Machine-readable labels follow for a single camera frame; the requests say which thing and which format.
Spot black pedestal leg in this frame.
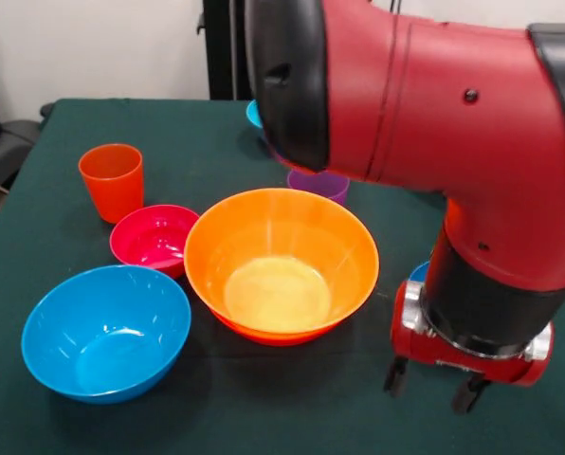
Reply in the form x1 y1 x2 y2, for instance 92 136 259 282
0 102 56 191

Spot purple cup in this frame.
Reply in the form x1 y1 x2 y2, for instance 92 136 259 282
286 169 351 208

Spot large sky blue bowl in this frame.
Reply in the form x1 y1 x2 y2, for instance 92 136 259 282
20 264 192 406

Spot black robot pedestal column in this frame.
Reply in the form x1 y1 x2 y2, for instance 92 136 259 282
196 0 255 101

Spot dark green table cloth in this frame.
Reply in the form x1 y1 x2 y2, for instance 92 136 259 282
0 98 565 455

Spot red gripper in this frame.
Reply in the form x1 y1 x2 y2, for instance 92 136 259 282
383 279 555 415

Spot yellow bowl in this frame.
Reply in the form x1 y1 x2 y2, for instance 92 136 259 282
183 188 381 336

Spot orange bowl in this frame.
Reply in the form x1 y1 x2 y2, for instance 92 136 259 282
210 302 346 347

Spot small light blue bowl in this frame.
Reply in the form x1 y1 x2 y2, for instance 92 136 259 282
246 99 264 130

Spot orange cup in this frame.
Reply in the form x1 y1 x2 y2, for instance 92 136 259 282
77 143 146 225

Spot pink bowl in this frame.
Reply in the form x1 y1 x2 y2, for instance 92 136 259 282
109 204 201 280

